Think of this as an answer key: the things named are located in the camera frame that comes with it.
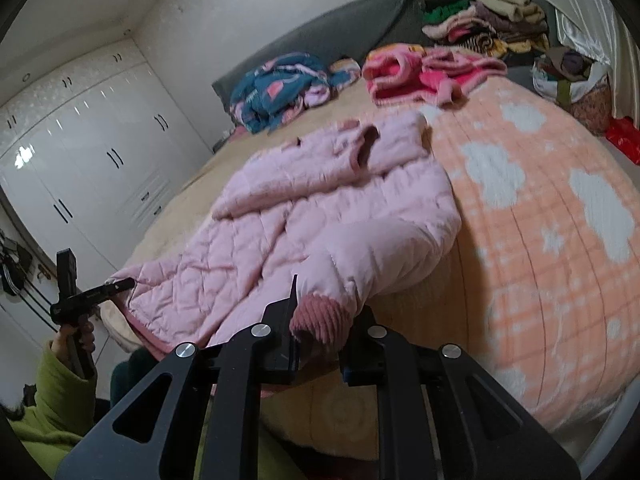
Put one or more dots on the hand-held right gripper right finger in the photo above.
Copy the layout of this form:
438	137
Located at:
362	355

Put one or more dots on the blue patterned garment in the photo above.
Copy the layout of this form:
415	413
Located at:
280	90

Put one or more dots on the bed with tan sheet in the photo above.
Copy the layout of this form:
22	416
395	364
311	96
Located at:
210	170

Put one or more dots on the red bag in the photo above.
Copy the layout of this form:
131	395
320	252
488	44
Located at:
625	135

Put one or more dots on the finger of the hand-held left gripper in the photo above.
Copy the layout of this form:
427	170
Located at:
112	291

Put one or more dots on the person's left forearm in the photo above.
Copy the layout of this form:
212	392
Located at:
50	400

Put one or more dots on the dark items on wall hooks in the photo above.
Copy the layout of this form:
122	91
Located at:
12	265

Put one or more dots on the bag of clothes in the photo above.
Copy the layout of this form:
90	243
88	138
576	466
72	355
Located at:
570	75

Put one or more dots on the pile of folded clothes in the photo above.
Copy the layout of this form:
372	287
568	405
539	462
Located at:
480	25

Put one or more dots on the person's left hand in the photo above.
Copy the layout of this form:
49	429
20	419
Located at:
89	340

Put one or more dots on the grey padded headboard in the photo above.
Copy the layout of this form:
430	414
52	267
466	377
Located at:
325	30

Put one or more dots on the pink fleece garment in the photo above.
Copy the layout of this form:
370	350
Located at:
400	75

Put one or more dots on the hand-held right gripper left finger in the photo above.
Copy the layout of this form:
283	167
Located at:
277	320

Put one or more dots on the pink quilted jacket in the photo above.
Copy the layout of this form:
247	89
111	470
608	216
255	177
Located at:
325	220

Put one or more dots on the white satin curtain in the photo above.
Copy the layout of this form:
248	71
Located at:
590	10

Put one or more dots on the white glossy wardrobe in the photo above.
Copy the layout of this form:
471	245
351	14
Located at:
100	160

